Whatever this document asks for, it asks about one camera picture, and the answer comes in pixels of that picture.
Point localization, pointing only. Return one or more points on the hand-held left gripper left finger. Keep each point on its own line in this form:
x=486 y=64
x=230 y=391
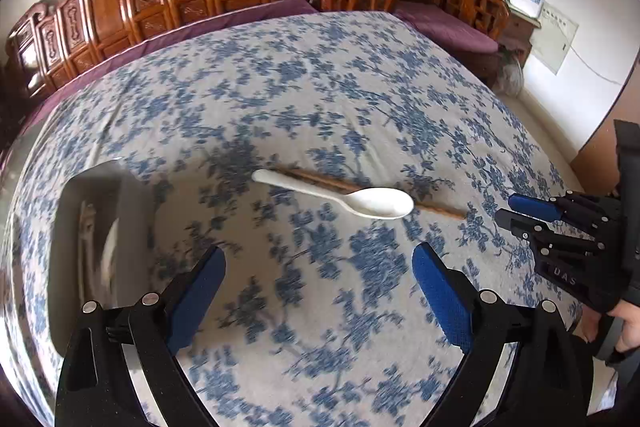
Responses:
x=200 y=292

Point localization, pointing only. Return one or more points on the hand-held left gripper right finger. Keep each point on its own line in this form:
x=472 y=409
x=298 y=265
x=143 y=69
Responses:
x=445 y=297

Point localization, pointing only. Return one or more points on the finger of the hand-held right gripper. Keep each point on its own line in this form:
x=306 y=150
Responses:
x=532 y=206
x=515 y=224

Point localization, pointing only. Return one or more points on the brown wooden chopstick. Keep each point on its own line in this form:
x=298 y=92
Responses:
x=440 y=210

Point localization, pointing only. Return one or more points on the grey metal utensil container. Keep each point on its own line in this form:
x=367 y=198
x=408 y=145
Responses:
x=135 y=232

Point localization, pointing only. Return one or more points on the small white spoon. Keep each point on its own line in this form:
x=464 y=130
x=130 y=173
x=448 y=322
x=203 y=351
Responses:
x=382 y=203

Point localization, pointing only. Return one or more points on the person's right hand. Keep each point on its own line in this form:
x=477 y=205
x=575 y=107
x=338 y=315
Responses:
x=630 y=327

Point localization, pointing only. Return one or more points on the brown wooden door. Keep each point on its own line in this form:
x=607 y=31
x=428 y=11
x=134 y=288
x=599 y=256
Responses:
x=615 y=117

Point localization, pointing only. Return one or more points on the slim white utensil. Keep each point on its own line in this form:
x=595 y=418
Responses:
x=86 y=232

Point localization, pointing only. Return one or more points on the grey plastic bag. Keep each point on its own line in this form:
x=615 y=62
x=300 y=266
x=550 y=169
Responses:
x=510 y=74

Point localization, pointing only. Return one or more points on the small wooden side table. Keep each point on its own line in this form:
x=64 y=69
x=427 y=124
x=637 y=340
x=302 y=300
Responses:
x=517 y=37

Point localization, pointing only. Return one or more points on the short purple cushion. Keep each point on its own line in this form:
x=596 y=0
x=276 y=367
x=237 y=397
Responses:
x=445 y=27

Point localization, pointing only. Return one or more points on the white box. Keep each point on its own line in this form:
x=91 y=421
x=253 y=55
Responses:
x=522 y=2

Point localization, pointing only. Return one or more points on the blue floral tablecloth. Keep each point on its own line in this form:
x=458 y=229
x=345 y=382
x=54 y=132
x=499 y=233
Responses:
x=300 y=82

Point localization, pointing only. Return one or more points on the long purple cushion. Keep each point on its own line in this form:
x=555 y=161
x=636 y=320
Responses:
x=200 y=34

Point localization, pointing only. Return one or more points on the white wall chart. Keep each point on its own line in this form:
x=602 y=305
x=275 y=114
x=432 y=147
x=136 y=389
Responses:
x=555 y=37

